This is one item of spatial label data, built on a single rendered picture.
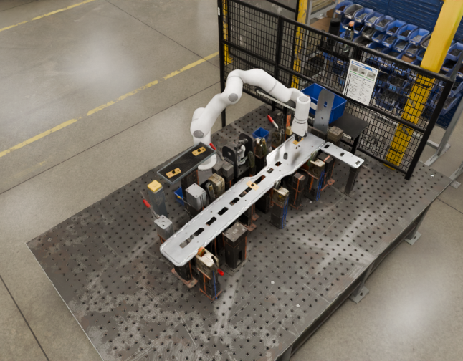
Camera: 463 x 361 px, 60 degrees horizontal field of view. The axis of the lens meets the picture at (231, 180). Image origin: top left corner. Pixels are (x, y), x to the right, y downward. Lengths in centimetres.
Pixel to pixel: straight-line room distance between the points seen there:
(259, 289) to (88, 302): 100
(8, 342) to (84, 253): 101
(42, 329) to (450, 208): 355
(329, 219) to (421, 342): 112
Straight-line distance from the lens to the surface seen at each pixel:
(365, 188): 306
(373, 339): 323
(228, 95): 240
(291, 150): 278
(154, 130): 457
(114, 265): 265
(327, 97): 280
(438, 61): 275
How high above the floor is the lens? 287
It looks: 47 degrees down
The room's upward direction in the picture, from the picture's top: 1 degrees counter-clockwise
